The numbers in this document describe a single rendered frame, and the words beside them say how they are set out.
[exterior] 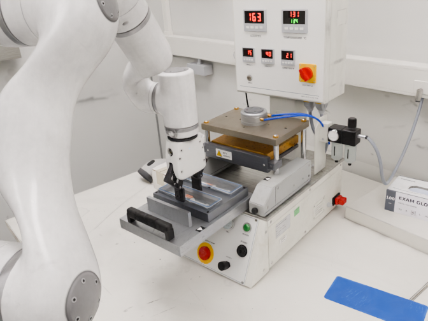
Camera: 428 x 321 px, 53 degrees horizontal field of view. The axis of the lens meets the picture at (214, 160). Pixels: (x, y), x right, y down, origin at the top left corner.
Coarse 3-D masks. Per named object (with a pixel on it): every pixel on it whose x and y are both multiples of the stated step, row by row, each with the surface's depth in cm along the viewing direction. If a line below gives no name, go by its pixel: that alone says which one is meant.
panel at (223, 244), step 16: (240, 224) 118; (256, 224) 115; (208, 240) 124; (224, 240) 121; (240, 240) 118; (192, 256) 128; (224, 256) 120; (240, 256) 117; (224, 272) 120; (240, 272) 117
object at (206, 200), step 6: (162, 186) 118; (168, 186) 118; (186, 186) 117; (168, 192) 115; (174, 192) 114; (186, 192) 114; (192, 192) 114; (198, 192) 113; (186, 198) 111; (192, 198) 111; (198, 198) 111; (204, 198) 110; (210, 198) 110; (216, 198) 110; (204, 204) 107; (210, 204) 107
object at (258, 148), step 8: (224, 136) 134; (232, 136) 134; (296, 136) 130; (224, 144) 129; (232, 144) 128; (240, 144) 127; (248, 144) 127; (256, 144) 127; (264, 144) 126; (280, 144) 125; (288, 144) 127; (296, 144) 132; (256, 152) 122; (264, 152) 121; (272, 152) 121; (280, 152) 125; (288, 152) 128
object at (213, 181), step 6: (204, 174) 123; (204, 180) 120; (210, 180) 119; (216, 180) 119; (222, 180) 119; (210, 186) 116; (216, 186) 116; (222, 186) 116; (228, 186) 115; (234, 186) 115; (240, 186) 115; (228, 192) 112
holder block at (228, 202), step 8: (184, 184) 120; (208, 192) 115; (216, 192) 115; (240, 192) 114; (168, 200) 114; (176, 200) 112; (224, 200) 111; (232, 200) 112; (240, 200) 115; (184, 208) 110; (192, 208) 108; (200, 208) 108; (216, 208) 107; (224, 208) 110; (192, 216) 109; (200, 216) 107; (208, 216) 105; (216, 216) 108
